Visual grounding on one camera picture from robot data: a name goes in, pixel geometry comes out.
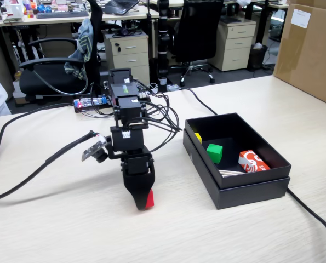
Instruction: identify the thin black wire bundle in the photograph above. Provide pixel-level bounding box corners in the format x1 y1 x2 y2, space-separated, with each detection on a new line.
90 78 184 155

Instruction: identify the large brown cardboard box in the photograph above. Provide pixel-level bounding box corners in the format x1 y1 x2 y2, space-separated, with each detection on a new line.
272 0 326 109

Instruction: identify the small wrist camera board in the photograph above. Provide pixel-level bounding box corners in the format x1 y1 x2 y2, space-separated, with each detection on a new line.
81 135 113 164

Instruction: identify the blue striped cloth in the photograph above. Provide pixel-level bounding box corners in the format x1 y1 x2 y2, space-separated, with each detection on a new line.
64 18 94 81

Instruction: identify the black armrest office chair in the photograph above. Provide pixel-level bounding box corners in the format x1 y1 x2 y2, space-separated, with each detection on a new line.
18 0 105 104

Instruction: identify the black power cable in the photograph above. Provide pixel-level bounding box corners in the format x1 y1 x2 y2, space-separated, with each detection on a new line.
176 87 326 263

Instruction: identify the black keyboard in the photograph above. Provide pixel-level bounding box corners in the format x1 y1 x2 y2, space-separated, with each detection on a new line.
36 10 90 20

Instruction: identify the silver metal tool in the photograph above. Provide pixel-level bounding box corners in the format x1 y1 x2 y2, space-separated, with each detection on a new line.
218 169 247 178

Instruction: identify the beige drawer cabinet with headset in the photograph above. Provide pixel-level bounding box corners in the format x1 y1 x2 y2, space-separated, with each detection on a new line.
102 27 151 86

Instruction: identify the black laptop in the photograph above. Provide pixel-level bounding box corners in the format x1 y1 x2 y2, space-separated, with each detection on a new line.
101 0 140 16

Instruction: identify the black mesh office chair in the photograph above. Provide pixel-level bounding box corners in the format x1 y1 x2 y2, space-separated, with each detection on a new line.
169 0 225 88

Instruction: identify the controller board with LEDs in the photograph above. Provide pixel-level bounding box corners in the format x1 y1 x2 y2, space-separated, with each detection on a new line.
73 96 110 114

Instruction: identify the black trash bin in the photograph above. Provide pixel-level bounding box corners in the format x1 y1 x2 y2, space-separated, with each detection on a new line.
247 43 269 71

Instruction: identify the beige three drawer cabinet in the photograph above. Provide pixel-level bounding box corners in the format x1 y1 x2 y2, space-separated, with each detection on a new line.
207 18 258 72

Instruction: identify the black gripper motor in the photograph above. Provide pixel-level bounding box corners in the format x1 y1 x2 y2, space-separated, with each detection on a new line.
120 152 156 211

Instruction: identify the orange and white carton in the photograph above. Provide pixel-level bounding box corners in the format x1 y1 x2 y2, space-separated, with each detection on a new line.
238 150 271 174

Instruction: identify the red wooden cube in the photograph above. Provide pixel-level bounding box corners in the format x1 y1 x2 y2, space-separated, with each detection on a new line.
145 188 155 210

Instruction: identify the black cardboard box tray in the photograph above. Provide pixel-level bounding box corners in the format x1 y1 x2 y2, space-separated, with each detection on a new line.
185 112 293 190

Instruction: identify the beige background office desk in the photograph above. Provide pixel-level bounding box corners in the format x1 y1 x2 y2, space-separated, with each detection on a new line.
0 4 161 28

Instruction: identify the black open box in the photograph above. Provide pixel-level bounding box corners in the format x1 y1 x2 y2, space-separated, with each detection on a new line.
182 128 291 210

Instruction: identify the green wooden cube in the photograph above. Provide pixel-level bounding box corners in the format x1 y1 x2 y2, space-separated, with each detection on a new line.
206 143 224 164

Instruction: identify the white shipping label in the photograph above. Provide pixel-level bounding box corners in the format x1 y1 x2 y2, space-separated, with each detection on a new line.
289 8 312 29

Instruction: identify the thick sleeved camera cable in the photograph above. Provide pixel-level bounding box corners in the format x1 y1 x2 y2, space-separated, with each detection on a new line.
0 102 100 203

